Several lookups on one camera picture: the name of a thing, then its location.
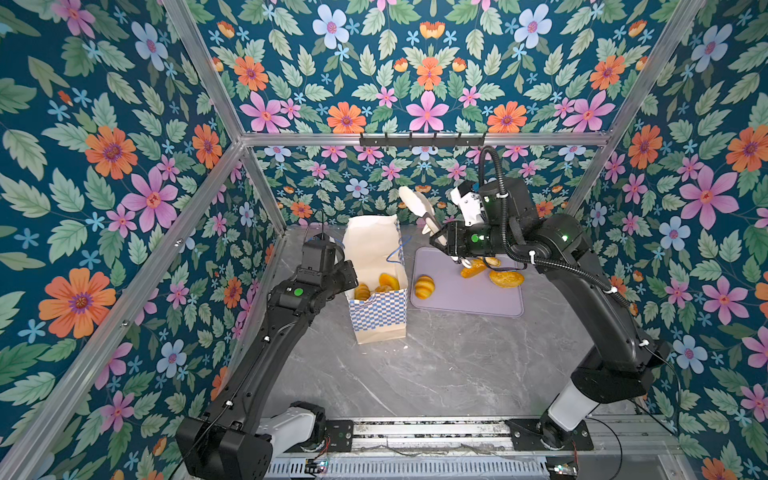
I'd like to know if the lavender plastic tray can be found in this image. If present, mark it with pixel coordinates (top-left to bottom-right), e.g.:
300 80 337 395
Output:
410 247 524 318

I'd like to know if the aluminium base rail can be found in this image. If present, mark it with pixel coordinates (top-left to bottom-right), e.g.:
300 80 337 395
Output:
179 415 691 460

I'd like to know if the checkered paper bread bag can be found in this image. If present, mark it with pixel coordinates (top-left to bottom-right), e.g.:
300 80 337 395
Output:
342 215 409 345

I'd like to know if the small round striped bun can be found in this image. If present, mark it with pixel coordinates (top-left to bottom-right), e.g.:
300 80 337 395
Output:
413 275 436 300

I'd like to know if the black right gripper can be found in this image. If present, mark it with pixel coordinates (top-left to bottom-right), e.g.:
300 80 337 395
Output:
426 221 518 260

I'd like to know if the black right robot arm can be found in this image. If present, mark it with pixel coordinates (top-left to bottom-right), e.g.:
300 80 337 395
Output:
430 146 671 448

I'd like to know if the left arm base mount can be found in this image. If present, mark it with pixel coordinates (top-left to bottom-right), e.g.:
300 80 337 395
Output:
257 401 355 455

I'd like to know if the long narrow striped bread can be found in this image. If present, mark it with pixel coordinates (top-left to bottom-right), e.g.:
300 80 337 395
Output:
353 283 371 301

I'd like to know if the yellow orange mango bread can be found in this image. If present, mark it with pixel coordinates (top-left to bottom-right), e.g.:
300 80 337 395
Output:
378 273 400 291

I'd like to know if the black hook rail bracket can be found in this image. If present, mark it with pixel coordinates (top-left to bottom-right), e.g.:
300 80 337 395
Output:
358 132 486 149

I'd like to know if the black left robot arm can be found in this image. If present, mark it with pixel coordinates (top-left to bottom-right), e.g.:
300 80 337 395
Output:
175 233 358 479

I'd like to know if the white perforated cable duct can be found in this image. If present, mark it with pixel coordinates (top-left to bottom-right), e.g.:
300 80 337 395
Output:
266 457 550 479

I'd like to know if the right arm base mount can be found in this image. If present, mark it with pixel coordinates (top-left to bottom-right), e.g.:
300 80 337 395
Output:
503 413 594 451

